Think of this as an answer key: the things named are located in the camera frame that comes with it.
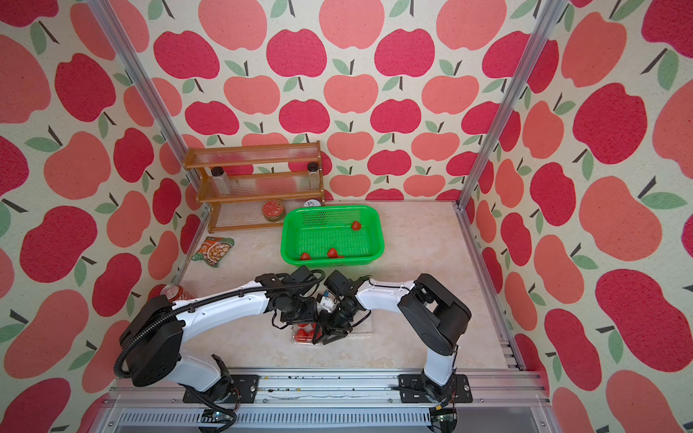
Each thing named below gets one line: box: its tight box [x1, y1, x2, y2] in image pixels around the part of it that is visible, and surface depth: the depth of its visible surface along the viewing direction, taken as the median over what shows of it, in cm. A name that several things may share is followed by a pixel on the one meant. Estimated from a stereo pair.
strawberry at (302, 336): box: [295, 328, 315, 343], surface depth 83 cm
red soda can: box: [160, 283, 195, 303], surface depth 84 cm
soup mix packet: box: [191, 236, 236, 268], surface depth 105 cm
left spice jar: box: [210, 165, 231, 195], surface depth 100 cm
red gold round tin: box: [261, 199, 287, 222], surface depth 116 cm
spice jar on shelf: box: [306, 161, 321, 191], surface depth 103 cm
